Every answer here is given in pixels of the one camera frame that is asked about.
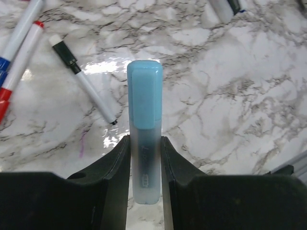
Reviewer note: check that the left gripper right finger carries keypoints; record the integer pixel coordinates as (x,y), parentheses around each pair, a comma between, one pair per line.
(177,187)

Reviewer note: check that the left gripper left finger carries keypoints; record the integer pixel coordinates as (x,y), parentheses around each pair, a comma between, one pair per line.
(109,179)

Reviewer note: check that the light blue highlighter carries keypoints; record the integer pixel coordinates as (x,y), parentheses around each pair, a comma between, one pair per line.
(145,82)

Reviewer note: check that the blue capped marker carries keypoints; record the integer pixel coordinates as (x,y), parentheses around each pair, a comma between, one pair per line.
(10,49)
(227,9)

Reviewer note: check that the red capped marker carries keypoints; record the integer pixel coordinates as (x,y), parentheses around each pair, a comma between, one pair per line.
(19,66)

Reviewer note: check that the black capped marker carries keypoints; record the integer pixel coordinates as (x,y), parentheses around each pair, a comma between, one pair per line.
(70,61)

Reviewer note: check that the aluminium frame rail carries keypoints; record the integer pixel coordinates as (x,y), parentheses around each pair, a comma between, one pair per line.
(296,166)

